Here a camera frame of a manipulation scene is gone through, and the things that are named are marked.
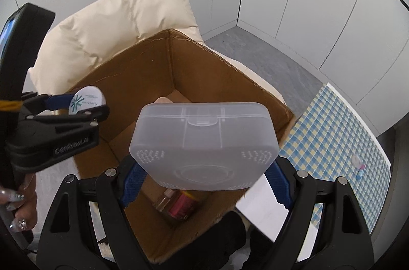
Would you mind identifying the small clear plastic jar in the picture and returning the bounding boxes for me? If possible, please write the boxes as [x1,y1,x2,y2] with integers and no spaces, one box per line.
[351,154,363,169]

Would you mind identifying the small pink glass bottle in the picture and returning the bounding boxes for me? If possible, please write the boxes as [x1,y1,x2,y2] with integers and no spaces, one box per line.
[153,188,176,212]

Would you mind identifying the brown cardboard box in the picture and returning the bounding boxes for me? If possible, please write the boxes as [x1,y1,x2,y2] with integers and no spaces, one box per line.
[74,30,295,264]

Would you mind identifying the blue yellow checkered tablecloth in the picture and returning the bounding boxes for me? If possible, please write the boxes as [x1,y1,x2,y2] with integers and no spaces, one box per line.
[279,84,391,231]

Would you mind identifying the red gold round tin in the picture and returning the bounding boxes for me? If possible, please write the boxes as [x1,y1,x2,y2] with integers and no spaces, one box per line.
[167,190,206,221]

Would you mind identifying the translucent plastic case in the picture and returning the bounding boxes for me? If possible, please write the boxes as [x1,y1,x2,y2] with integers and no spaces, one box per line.
[129,103,279,191]

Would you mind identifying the black trouser leg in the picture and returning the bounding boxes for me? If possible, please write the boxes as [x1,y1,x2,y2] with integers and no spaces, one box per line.
[167,209,309,269]

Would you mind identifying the cream padded armchair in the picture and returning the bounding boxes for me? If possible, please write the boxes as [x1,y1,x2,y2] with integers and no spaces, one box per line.
[28,0,282,105]

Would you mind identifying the left hand with decorated nails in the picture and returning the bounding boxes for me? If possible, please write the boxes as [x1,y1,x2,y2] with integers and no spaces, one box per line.
[1,174,38,233]

